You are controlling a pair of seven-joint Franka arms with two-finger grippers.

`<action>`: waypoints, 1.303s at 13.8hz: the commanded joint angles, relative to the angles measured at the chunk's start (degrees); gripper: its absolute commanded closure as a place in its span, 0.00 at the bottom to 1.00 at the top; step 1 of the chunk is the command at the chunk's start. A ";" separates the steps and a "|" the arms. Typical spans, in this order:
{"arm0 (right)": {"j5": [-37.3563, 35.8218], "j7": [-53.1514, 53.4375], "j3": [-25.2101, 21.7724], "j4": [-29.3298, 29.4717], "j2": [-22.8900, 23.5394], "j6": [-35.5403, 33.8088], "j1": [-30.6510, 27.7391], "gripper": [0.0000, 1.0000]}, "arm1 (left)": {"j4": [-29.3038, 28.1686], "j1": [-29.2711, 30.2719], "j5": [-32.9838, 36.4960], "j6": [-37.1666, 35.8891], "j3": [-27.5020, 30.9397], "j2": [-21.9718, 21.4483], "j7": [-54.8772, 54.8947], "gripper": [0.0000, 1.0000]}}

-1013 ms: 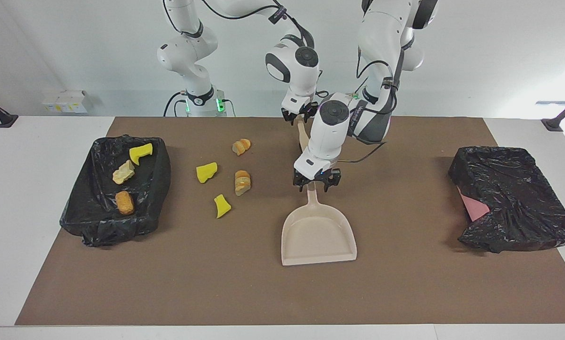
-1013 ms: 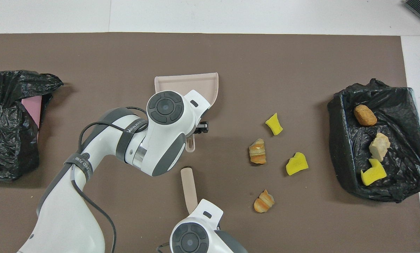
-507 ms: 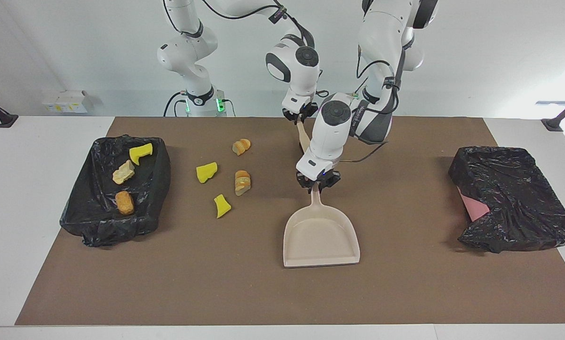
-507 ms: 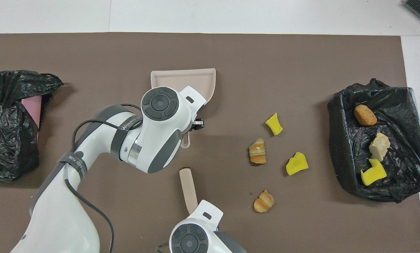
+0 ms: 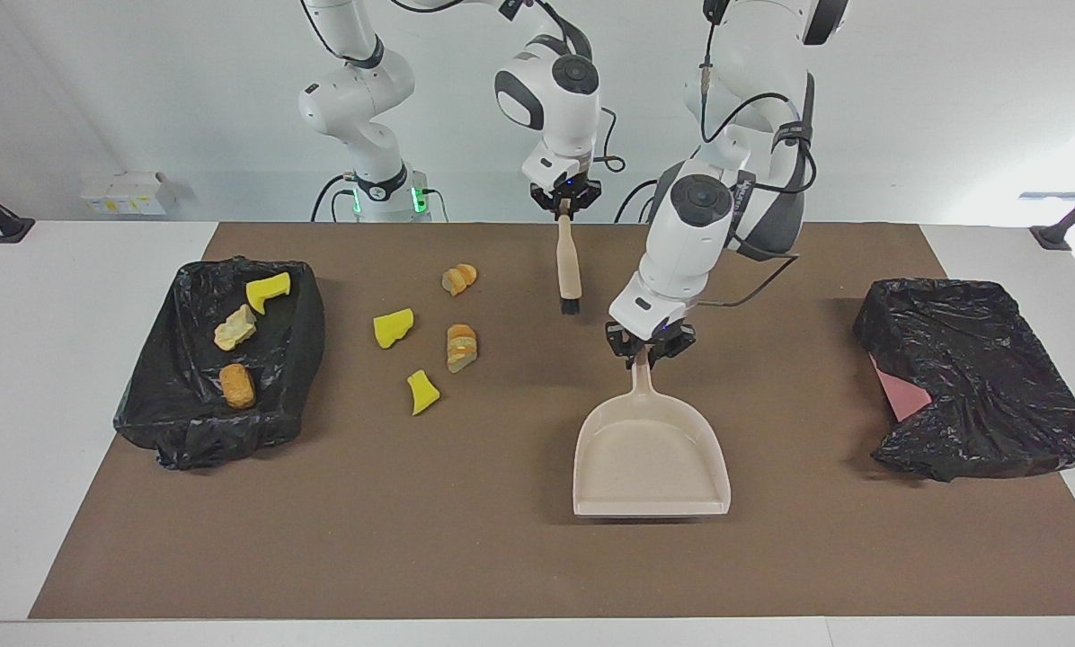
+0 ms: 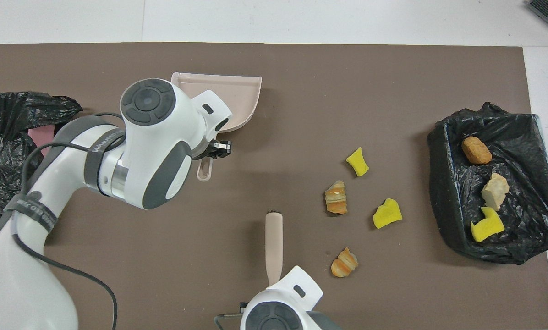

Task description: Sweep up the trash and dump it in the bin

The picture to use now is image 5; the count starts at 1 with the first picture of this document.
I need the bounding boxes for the beige hand brush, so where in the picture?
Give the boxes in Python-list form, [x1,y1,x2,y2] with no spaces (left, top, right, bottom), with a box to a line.
[555,213,583,315]

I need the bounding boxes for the beige plastic dustpan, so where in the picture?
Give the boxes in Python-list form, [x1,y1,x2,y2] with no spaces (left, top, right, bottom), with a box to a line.
[573,358,733,518]

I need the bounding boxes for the large yellow sponge piece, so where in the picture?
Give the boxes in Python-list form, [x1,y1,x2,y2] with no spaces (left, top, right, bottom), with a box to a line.
[373,308,415,350]

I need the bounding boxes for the small yellow sponge wedge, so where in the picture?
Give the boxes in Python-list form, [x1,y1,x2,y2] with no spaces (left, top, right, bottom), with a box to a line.
[406,369,441,416]

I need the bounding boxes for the green and yellow sponge piece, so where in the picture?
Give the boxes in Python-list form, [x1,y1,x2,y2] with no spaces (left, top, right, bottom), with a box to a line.
[245,271,292,315]

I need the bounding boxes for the cream sponge chunk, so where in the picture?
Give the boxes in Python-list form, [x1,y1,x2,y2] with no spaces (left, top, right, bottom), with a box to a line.
[213,304,258,351]

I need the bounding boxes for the brown sponge chunk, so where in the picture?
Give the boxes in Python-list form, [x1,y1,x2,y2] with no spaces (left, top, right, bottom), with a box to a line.
[219,363,257,410]

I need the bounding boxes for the pink bin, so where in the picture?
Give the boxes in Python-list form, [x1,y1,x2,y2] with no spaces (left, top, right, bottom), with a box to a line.
[868,353,934,423]

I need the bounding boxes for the black bag over pink bin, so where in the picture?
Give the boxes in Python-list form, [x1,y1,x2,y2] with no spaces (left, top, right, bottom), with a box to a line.
[852,278,1075,483]

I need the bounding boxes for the black bag lined bin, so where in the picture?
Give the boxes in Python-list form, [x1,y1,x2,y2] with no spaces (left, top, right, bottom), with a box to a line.
[112,256,326,471]

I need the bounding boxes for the brown table mat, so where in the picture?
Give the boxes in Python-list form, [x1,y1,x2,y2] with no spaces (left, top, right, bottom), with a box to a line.
[28,221,1075,621]

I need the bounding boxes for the black left base cable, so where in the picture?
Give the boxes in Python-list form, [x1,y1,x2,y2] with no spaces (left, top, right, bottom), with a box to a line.
[616,178,660,223]

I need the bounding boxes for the black base cable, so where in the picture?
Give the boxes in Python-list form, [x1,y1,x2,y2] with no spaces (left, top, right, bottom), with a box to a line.
[311,173,359,223]
[616,178,660,223]

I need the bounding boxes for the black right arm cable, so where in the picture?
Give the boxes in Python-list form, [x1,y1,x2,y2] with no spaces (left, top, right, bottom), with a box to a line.
[385,0,626,173]

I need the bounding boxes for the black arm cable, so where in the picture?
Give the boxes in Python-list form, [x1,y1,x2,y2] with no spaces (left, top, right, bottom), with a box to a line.
[385,0,626,173]
[699,0,817,311]

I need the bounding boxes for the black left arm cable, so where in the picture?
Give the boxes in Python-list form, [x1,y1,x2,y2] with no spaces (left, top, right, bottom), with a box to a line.
[699,0,817,311]

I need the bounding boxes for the black right base cable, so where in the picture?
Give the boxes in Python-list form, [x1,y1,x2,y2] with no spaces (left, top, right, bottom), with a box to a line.
[311,173,359,223]

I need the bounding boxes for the white wall box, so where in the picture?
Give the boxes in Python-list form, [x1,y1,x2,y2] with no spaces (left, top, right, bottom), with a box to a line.
[81,171,177,217]

